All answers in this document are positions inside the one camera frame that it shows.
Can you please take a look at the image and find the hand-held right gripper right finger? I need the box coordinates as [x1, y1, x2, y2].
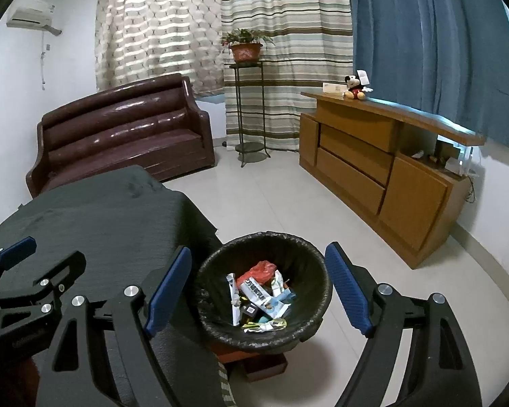
[324, 241, 483, 407]

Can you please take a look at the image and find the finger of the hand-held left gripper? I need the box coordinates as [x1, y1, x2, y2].
[0, 237, 37, 298]
[0, 251, 87, 311]

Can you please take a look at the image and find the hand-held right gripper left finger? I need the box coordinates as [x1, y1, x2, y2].
[33, 246, 193, 407]

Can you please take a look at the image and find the black-lined trash bin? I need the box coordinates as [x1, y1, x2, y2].
[194, 232, 334, 352]

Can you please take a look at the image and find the green yellow wrapper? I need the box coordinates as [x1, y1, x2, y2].
[243, 319, 288, 332]

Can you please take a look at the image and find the red plastic bag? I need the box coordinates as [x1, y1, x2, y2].
[237, 261, 278, 287]

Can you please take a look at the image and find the dark tablecloth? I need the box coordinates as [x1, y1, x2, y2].
[0, 165, 220, 407]

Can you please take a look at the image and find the white printed wrapper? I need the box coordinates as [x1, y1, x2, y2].
[238, 279, 277, 310]

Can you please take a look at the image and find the wooden stool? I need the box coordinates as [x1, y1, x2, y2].
[214, 341, 288, 385]

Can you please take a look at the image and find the wooden cabinet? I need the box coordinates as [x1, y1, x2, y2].
[299, 90, 487, 270]

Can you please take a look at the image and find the brown leather sofa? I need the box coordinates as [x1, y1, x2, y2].
[25, 73, 216, 199]

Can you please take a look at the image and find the black metal plant stand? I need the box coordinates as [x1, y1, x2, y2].
[225, 61, 270, 169]

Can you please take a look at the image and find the small dark box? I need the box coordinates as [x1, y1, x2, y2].
[435, 141, 455, 162]

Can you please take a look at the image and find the white router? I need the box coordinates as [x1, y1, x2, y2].
[445, 146, 478, 177]

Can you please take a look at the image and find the mouse plush toy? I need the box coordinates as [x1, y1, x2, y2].
[343, 74, 373, 101]

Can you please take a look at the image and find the white air conditioner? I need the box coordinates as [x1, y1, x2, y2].
[6, 4, 62, 36]

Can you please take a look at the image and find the potted plant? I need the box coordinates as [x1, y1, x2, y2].
[221, 28, 276, 64]

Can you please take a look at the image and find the blue curtain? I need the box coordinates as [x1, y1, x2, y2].
[347, 0, 509, 152]

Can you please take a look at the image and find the beige patterned curtain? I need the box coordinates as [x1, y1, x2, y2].
[94, 0, 226, 98]

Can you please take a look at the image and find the striped curtain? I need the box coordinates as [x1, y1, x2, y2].
[218, 0, 355, 152]

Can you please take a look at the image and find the striped strap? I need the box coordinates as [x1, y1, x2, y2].
[215, 358, 237, 407]

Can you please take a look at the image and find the air conditioner cord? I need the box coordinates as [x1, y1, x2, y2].
[40, 36, 52, 90]

